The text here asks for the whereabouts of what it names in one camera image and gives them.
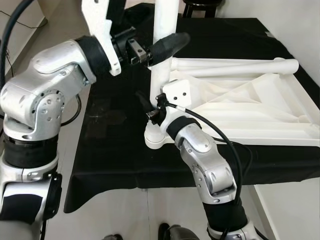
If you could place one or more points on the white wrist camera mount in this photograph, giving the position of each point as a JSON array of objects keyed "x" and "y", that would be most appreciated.
[
  {"x": 100, "y": 20},
  {"x": 176, "y": 92}
]

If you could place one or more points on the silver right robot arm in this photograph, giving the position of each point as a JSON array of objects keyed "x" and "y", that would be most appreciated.
[{"x": 210, "y": 170}]

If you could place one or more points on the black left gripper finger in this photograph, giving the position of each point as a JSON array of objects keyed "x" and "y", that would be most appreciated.
[{"x": 167, "y": 46}]

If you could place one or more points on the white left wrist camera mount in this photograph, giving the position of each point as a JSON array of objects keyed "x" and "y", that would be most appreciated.
[{"x": 100, "y": 20}]

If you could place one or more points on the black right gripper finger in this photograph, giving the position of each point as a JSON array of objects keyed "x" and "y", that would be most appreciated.
[{"x": 144, "y": 101}]

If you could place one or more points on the grey tape patch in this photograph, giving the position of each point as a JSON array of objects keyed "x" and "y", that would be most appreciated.
[{"x": 270, "y": 34}]

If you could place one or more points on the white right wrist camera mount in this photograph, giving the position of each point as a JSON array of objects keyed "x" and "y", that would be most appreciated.
[{"x": 176, "y": 92}]

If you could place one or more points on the black tablecloth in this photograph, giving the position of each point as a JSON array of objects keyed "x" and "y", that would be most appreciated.
[{"x": 150, "y": 165}]

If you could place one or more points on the beige hanging towel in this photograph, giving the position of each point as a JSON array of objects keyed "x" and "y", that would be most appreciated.
[{"x": 137, "y": 3}]

